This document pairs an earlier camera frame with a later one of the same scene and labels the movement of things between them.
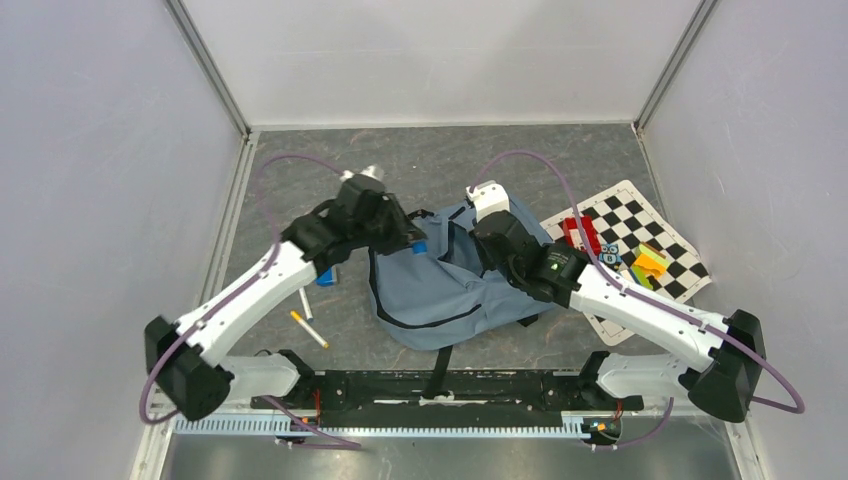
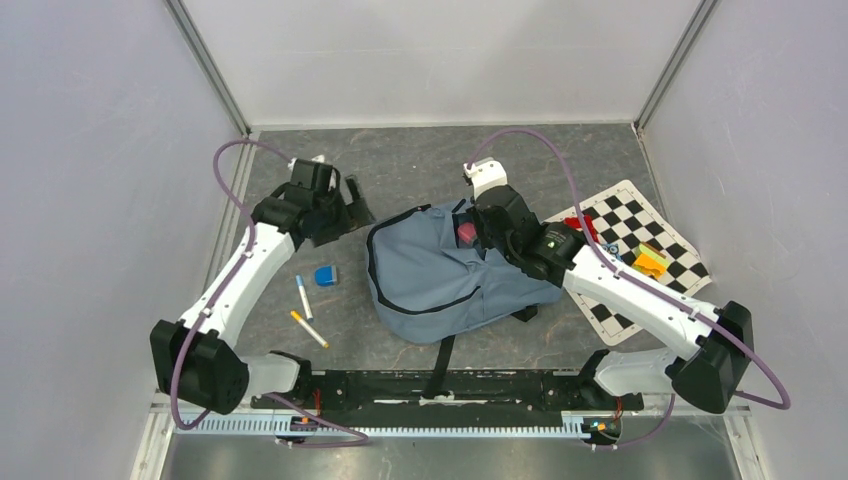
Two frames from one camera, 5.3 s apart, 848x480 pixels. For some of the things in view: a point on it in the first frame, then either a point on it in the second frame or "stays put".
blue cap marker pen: x=306 y=306 stays put
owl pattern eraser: x=610 y=255 stays put
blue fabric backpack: x=450 y=295 stays put
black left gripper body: x=386 y=232 -> x=333 y=217
